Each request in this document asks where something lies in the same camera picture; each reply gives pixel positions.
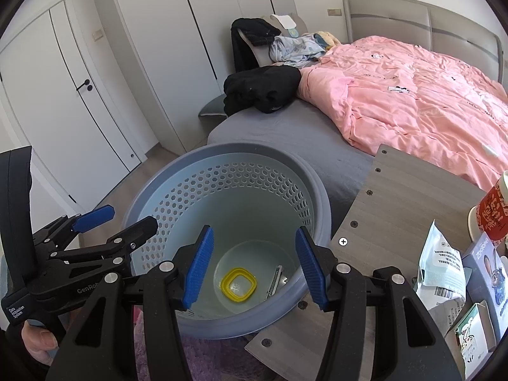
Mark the light blue clothes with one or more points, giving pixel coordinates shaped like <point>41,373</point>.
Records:
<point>293,47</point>

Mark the beige wall socket panel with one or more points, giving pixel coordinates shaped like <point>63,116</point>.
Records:
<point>334,12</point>

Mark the red and white paper cup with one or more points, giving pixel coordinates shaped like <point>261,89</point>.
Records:
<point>494,210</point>

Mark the purple cartoon box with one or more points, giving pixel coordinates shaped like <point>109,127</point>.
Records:
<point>486,274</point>

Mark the purple fluffy rug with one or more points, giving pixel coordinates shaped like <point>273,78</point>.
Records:
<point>222,361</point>

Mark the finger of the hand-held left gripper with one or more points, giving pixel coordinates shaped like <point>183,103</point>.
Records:
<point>139,230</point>
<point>95,217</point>

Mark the black garment on chair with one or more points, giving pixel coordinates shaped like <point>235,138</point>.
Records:
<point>246,31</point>

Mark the beige wall switch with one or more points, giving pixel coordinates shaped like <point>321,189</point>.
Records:
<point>97,34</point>

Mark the silver foil wrapper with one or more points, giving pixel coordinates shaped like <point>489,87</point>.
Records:
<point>274,281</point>

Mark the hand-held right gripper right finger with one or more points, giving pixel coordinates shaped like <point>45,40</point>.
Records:
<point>311,270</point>

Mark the yellow cloth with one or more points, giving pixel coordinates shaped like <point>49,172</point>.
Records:
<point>331,39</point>

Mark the blue-grey perforated plastic basket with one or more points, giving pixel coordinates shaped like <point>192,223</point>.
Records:
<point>238,206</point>

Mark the black clothes pile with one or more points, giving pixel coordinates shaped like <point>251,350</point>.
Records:
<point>258,87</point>

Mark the white cloth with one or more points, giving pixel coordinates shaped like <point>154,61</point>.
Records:
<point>283,22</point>

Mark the bed with grey sheet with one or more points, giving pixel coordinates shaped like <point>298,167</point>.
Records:
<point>285,131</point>

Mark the small green and white box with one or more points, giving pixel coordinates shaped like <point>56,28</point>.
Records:
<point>472,337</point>

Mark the pink duvet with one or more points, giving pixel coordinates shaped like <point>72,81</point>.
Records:
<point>416,95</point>

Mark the white door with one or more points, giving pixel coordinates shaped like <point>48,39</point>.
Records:
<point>47,107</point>

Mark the grey padded headboard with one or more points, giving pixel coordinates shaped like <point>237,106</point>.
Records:
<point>397,20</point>

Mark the white wipes packet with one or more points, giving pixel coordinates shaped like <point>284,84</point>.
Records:
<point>440,262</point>

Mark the white wardrobe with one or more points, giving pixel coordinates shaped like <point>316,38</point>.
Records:
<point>158,47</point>

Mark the person's left hand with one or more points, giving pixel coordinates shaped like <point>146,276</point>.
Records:
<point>37,341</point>

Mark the grey cushioned stool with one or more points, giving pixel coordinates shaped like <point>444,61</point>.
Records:
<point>214,107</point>

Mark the grey chair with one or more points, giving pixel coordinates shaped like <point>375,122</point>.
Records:
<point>260,53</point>

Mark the yellow square plastic lid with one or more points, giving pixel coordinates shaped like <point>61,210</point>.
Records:
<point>226,285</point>

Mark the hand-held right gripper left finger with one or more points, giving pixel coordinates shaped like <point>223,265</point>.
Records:
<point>198,270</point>

